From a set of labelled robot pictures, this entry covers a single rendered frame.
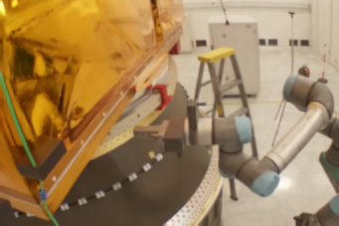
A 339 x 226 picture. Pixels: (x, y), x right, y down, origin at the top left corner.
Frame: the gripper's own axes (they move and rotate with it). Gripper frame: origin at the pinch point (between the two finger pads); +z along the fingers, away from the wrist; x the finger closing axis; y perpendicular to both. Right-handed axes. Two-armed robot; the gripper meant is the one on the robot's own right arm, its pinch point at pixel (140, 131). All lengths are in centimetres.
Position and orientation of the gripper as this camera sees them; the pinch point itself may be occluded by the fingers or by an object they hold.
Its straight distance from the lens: 74.1
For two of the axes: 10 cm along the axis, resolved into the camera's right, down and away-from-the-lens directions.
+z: -9.7, 0.3, 2.3
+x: 2.0, -4.3, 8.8
